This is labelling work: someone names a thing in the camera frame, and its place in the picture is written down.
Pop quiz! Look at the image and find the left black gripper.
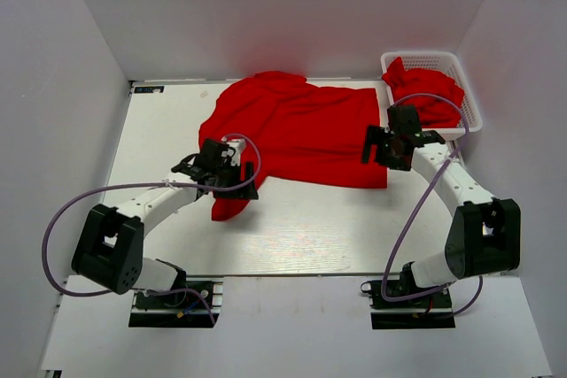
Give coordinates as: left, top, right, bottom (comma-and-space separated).
213, 159, 258, 199

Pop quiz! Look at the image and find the red t shirt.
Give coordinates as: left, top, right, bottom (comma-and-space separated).
198, 70, 389, 222
382, 57, 464, 128

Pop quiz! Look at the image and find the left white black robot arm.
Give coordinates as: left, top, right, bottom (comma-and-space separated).
72, 162, 258, 306

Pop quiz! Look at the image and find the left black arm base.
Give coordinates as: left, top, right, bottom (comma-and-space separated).
128, 278, 223, 329

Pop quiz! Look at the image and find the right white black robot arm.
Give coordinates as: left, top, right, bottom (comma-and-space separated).
361, 126, 521, 306

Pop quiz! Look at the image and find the red t shirt in basket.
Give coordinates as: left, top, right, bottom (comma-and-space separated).
382, 57, 464, 128

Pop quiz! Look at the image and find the white plastic basket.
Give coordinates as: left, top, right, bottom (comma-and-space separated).
381, 50, 482, 141

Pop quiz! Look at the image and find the dark label sticker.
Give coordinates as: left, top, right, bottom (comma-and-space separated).
134, 86, 165, 94

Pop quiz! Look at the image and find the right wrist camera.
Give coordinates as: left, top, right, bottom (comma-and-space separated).
387, 104, 446, 148

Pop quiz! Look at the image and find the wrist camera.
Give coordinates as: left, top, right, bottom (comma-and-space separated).
171, 138, 246, 180
387, 104, 446, 148

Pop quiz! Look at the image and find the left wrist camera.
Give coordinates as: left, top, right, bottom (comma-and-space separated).
171, 138, 246, 180

